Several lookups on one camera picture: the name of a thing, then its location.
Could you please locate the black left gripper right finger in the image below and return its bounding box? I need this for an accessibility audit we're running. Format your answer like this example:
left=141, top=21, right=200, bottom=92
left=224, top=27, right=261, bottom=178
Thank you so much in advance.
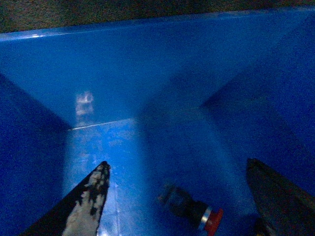
left=246, top=158, right=315, bottom=236

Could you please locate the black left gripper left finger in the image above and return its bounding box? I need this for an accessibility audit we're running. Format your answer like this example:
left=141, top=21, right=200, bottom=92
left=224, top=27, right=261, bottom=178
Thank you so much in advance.
left=21, top=161, right=110, bottom=236

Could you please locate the blue bin on left shelf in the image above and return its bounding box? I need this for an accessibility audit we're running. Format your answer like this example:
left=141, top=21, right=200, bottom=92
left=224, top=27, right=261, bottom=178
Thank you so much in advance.
left=0, top=6, right=315, bottom=236

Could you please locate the red mushroom push button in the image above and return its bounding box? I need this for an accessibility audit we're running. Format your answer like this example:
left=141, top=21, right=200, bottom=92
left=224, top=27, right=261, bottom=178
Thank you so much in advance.
left=158, top=184, right=223, bottom=236

